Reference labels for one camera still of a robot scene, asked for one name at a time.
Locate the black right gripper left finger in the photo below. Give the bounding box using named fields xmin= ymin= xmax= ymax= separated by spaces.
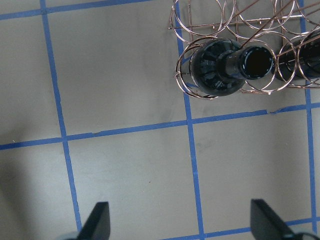
xmin=77 ymin=201 xmax=111 ymax=240

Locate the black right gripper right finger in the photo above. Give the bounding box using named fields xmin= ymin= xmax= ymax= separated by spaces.
xmin=250 ymin=199 xmax=295 ymax=240

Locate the copper wire bottle basket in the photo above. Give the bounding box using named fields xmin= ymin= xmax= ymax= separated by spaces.
xmin=169 ymin=0 xmax=320 ymax=100

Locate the dark wine bottle outer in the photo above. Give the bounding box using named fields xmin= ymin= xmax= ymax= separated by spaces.
xmin=275 ymin=28 xmax=320 ymax=81

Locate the dark wine bottle middle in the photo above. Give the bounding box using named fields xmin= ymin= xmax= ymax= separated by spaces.
xmin=189 ymin=38 xmax=274 ymax=97

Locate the dark wine bottle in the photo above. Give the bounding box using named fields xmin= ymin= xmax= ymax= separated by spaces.
xmin=275 ymin=28 xmax=320 ymax=81
xmin=189 ymin=38 xmax=274 ymax=97

